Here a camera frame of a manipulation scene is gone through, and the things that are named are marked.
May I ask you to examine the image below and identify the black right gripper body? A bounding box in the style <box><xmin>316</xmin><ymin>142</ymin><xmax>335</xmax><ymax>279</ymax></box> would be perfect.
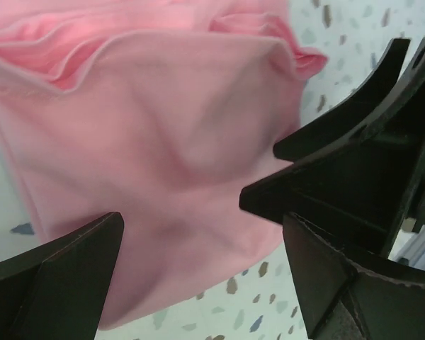
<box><xmin>364</xmin><ymin>38</ymin><xmax>425</xmax><ymax>234</ymax></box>

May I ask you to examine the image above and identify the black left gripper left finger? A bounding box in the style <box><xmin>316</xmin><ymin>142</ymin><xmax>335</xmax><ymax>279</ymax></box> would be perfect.
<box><xmin>0</xmin><ymin>212</ymin><xmax>123</xmax><ymax>340</ymax></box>

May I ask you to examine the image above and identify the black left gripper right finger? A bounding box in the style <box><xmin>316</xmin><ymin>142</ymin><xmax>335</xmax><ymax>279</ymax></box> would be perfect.
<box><xmin>283</xmin><ymin>215</ymin><xmax>425</xmax><ymax>340</ymax></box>

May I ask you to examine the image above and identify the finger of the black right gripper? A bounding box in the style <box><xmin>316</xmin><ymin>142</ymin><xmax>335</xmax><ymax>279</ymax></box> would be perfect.
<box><xmin>239</xmin><ymin>123</ymin><xmax>425</xmax><ymax>256</ymax></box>
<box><xmin>273</xmin><ymin>38</ymin><xmax>411</xmax><ymax>162</ymax></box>

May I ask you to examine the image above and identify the pink t shirt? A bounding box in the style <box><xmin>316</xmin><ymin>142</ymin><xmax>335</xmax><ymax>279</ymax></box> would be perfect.
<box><xmin>0</xmin><ymin>1</ymin><xmax>327</xmax><ymax>330</ymax></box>

